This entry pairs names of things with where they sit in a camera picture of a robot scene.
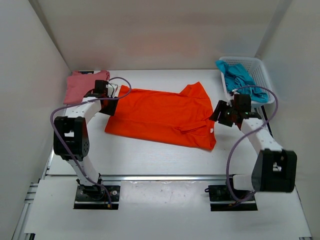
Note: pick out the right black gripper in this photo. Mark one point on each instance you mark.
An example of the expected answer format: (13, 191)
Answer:
(220, 107)

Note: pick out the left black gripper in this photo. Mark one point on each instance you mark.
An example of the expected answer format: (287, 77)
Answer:
(111, 109)

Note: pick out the orange t shirt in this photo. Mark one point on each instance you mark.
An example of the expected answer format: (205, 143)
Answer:
(181, 119)

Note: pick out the pink t shirt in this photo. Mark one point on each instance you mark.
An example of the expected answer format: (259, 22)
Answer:
(78, 84)

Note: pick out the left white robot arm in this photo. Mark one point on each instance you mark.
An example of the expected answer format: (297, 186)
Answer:
(73, 145)

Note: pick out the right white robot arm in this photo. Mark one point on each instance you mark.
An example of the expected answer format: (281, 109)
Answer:
(275, 168)

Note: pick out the teal t shirt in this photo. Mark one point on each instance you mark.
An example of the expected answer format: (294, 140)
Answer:
(236, 76)

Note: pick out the black corner label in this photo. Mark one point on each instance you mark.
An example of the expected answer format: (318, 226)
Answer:
(86, 72)

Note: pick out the white plastic basket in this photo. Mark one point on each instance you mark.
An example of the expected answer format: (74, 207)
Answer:
(256, 70)

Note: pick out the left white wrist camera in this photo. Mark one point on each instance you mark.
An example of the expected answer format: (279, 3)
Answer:
(112, 90)

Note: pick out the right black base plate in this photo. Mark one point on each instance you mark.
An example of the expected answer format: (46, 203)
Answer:
(222, 201)

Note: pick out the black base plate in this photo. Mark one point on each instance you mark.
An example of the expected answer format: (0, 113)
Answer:
(97, 198)
(222, 201)

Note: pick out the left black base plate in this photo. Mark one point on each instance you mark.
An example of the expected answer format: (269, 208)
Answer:
(97, 198)

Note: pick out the aluminium frame rail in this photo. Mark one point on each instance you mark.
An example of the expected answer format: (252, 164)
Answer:
(162, 196)

